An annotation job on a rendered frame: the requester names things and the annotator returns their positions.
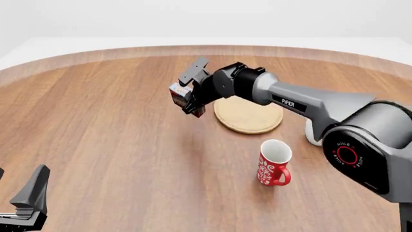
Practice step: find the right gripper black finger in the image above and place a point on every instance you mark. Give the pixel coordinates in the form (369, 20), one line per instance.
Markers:
(190, 105)

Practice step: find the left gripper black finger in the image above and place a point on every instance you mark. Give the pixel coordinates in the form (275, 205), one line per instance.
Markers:
(35, 191)
(1, 173)

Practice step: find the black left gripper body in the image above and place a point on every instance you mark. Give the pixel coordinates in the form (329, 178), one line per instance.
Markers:
(22, 222)

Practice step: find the small flat plate on stalk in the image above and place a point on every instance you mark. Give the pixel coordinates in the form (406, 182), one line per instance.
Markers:
(193, 71)

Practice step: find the red mug with white pattern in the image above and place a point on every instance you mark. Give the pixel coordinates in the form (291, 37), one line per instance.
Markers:
(272, 166)

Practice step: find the round tan plate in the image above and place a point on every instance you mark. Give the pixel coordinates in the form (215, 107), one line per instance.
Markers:
(248, 116)

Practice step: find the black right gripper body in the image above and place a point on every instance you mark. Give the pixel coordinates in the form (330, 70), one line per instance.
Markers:
(203, 89)

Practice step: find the chocolate pudding box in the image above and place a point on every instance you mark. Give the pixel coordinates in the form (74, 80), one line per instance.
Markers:
(180, 94)

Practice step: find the grey and black right robot arm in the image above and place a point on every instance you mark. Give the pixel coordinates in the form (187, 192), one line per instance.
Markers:
(322, 106)

